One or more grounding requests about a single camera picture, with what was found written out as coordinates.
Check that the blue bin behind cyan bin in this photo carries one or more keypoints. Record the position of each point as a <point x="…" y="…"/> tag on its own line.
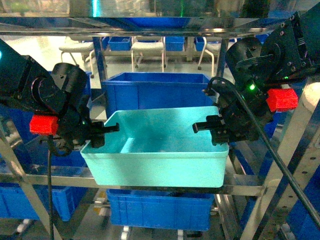
<point x="155" y="90"/>

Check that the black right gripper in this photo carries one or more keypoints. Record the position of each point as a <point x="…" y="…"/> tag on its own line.
<point x="235" y="124"/>

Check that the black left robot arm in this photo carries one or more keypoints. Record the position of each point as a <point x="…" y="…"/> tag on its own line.
<point x="24" y="83"/>

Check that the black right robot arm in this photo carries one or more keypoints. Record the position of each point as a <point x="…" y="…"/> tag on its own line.
<point x="290" y="54"/>

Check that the steel left shelf rack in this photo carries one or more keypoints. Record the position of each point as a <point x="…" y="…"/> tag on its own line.
<point x="229" y="30"/>

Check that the grey office chair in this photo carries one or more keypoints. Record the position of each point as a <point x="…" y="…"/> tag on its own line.
<point x="150" y="45"/>

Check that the blue bin lower shelf middle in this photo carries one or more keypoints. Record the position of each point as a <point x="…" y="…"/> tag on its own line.
<point x="160" y="209"/>

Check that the light cyan plastic bin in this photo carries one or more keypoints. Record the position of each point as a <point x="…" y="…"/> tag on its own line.
<point x="158" y="148"/>

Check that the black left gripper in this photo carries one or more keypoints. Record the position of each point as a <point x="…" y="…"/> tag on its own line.
<point x="67" y="126"/>

